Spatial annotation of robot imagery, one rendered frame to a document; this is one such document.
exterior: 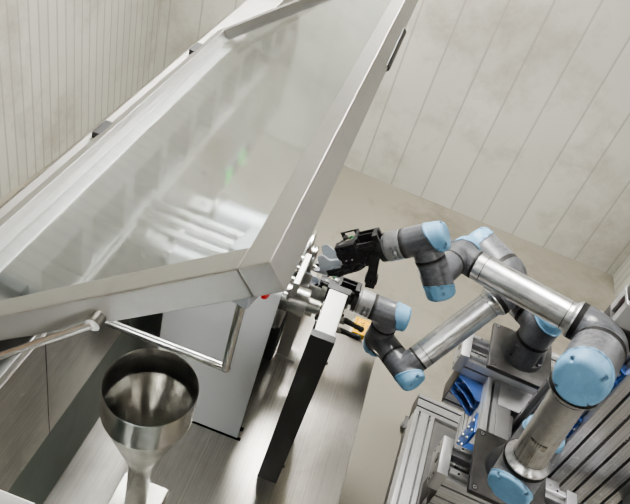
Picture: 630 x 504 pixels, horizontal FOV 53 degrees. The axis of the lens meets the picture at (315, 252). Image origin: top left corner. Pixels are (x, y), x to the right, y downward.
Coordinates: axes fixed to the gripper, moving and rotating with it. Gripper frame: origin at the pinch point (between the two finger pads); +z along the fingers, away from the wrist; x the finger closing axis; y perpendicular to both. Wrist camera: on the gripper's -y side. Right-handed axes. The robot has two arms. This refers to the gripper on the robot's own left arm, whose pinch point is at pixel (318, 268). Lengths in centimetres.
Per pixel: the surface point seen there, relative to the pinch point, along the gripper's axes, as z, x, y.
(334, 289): -17.6, 28.1, 12.5
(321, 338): -18.2, 42.2, 12.0
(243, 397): 14.4, 34.6, -8.7
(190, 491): 28, 52, -20
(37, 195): 3, 58, 61
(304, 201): -49, 80, 59
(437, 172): 30, -246, -106
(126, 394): 2, 68, 29
